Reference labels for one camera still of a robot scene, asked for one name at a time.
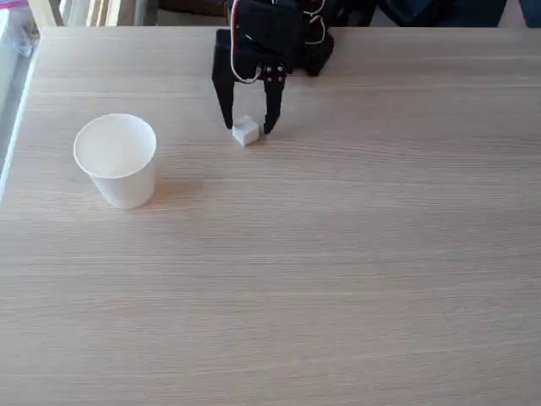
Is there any white paper cup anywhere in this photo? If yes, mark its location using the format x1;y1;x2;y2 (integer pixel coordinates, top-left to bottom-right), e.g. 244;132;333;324
73;112;158;210

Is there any light wooden chair frame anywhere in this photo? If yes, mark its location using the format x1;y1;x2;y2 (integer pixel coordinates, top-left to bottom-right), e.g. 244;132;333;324
26;0;137;28

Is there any small white block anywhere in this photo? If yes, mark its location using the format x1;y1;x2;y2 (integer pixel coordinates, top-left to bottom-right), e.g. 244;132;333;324
232;114;260;148

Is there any red white arm cable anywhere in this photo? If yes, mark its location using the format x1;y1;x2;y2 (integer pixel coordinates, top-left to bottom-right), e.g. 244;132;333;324
302;0;329;46

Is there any clear plastic bag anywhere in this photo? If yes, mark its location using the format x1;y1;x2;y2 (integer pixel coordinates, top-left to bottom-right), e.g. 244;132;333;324
0;0;41;59

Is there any dark blue fabric item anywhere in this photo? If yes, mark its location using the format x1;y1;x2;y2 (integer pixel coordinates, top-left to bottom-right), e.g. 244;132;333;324
371;0;508;29

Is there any red white gripper cable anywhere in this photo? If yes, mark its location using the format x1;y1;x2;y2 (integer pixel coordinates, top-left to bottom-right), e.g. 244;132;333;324
229;0;264;85

